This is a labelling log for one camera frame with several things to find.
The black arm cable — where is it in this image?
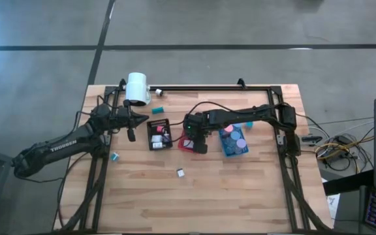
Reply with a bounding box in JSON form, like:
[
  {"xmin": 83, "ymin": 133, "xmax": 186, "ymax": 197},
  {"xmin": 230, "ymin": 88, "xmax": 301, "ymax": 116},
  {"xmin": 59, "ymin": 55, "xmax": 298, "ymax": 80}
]
[
  {"xmin": 76, "ymin": 93, "xmax": 125, "ymax": 131},
  {"xmin": 170, "ymin": 101, "xmax": 251, "ymax": 144}
]

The blue plastic basket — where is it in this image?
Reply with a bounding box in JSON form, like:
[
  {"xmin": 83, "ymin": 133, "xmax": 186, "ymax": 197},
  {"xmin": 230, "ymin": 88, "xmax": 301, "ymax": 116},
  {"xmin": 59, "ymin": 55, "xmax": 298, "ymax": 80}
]
[{"xmin": 218, "ymin": 123, "xmax": 249, "ymax": 158}]

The black plastic basket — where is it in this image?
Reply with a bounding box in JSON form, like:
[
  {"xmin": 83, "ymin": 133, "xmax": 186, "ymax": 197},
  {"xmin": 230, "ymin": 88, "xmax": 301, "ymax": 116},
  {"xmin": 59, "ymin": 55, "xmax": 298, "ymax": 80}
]
[{"xmin": 146, "ymin": 118, "xmax": 174, "ymax": 152}]

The white paper sheet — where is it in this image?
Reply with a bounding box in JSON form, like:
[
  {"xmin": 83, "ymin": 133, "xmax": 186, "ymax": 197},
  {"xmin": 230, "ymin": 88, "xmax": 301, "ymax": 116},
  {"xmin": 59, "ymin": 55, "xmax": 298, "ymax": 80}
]
[{"xmin": 321, "ymin": 178, "xmax": 341, "ymax": 217}]

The black power cable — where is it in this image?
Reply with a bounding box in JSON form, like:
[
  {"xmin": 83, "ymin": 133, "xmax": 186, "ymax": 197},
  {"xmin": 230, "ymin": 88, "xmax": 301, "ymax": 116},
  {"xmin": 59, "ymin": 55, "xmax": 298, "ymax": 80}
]
[{"xmin": 14, "ymin": 151, "xmax": 89, "ymax": 229}]

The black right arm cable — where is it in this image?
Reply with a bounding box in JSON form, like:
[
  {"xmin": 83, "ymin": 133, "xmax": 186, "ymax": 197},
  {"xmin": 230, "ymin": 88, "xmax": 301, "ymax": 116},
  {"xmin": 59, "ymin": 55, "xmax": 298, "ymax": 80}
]
[{"xmin": 170, "ymin": 101, "xmax": 251, "ymax": 144}]

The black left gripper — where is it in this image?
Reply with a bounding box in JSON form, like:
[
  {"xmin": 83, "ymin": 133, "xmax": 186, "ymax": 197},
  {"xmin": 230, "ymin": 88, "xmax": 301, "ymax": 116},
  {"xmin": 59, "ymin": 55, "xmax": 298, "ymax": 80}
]
[{"xmin": 111, "ymin": 99, "xmax": 149, "ymax": 142}]

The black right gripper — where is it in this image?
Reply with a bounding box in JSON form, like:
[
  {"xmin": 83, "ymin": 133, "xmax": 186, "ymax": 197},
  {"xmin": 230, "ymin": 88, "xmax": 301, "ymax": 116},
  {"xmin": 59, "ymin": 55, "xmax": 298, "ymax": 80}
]
[{"xmin": 183, "ymin": 112, "xmax": 212, "ymax": 154}]

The black power adapter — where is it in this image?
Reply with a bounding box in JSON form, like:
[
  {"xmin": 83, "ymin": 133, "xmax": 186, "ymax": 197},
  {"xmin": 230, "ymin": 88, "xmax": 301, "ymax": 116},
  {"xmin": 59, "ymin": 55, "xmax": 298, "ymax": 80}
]
[{"xmin": 301, "ymin": 135, "xmax": 323, "ymax": 145}]

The white cylindrical lamp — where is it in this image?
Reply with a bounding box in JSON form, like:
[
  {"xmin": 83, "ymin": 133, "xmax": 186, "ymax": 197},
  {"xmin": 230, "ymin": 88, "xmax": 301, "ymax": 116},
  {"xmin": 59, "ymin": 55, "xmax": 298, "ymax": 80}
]
[{"xmin": 125, "ymin": 72, "xmax": 152, "ymax": 107}]

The yellow cable bundle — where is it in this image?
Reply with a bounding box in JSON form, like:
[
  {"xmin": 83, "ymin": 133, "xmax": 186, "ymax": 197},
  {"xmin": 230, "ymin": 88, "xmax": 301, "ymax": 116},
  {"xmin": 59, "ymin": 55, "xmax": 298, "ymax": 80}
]
[{"xmin": 314, "ymin": 135, "xmax": 375, "ymax": 174}]

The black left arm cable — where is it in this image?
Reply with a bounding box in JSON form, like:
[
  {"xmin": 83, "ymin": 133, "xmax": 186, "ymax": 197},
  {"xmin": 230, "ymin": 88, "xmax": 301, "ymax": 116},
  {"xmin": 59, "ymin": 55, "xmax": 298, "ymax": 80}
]
[{"xmin": 76, "ymin": 93, "xmax": 125, "ymax": 131}]

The red plastic basket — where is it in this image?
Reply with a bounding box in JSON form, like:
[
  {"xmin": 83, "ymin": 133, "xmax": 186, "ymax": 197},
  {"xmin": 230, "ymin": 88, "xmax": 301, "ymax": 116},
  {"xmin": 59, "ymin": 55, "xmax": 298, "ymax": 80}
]
[{"xmin": 177, "ymin": 129, "xmax": 196, "ymax": 154}]

